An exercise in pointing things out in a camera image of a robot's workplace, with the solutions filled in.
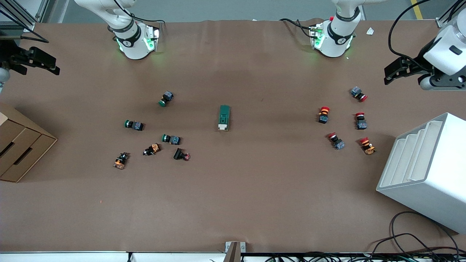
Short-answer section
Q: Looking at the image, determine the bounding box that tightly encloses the metal table bracket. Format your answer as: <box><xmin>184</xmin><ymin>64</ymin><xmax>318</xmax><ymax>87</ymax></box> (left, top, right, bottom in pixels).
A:
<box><xmin>225</xmin><ymin>241</ymin><xmax>246</xmax><ymax>262</ymax></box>

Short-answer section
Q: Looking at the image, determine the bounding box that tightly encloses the cardboard drawer box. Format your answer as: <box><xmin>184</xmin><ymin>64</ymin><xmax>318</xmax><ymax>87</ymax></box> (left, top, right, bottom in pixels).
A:
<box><xmin>0</xmin><ymin>102</ymin><xmax>58</xmax><ymax>183</ymax></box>

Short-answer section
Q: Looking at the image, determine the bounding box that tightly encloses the black right arm base cable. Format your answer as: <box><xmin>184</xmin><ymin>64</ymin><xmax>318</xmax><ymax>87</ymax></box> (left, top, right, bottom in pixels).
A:
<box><xmin>113</xmin><ymin>0</ymin><xmax>166</xmax><ymax>24</ymax></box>

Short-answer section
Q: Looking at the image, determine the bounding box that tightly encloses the white table edge rail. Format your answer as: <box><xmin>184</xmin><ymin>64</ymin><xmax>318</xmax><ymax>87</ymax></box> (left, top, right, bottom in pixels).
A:
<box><xmin>0</xmin><ymin>251</ymin><xmax>226</xmax><ymax>262</ymax></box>

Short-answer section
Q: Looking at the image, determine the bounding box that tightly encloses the green load switch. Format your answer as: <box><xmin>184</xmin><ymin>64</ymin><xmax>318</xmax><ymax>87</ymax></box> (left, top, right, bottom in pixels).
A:
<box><xmin>218</xmin><ymin>105</ymin><xmax>231</xmax><ymax>131</ymax></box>

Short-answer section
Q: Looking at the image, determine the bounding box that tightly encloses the red mushroom button amber body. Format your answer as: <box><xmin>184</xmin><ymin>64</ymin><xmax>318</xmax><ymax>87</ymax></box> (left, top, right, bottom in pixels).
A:
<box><xmin>359</xmin><ymin>137</ymin><xmax>377</xmax><ymax>156</ymax></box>

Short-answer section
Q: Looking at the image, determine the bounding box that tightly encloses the black cable bundle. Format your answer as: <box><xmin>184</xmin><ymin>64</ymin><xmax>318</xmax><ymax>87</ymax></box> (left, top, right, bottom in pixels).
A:
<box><xmin>242</xmin><ymin>251</ymin><xmax>466</xmax><ymax>262</ymax></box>

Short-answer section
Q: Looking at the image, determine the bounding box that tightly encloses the black selector orange body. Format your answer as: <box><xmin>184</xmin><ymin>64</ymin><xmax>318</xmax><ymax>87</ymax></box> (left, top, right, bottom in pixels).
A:
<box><xmin>113</xmin><ymin>152</ymin><xmax>130</xmax><ymax>170</ymax></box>

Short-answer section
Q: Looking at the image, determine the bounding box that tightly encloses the black cable silver connector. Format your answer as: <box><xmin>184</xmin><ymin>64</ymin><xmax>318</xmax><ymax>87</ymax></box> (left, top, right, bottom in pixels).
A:
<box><xmin>280</xmin><ymin>18</ymin><xmax>321</xmax><ymax>39</ymax></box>

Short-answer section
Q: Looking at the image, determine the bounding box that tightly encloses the white tiered storage bin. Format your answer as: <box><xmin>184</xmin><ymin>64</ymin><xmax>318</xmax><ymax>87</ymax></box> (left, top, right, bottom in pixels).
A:
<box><xmin>376</xmin><ymin>112</ymin><xmax>466</xmax><ymax>234</ymax></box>

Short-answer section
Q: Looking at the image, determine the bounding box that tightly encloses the aluminium frame profile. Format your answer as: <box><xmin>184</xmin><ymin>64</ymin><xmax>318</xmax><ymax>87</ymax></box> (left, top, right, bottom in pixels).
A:
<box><xmin>436</xmin><ymin>0</ymin><xmax>466</xmax><ymax>28</ymax></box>
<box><xmin>0</xmin><ymin>0</ymin><xmax>50</xmax><ymax>32</ymax></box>

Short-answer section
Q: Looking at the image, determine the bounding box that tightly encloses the black looped cable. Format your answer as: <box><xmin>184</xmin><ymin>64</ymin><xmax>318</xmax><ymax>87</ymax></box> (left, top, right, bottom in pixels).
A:
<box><xmin>390</xmin><ymin>211</ymin><xmax>461</xmax><ymax>255</ymax></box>

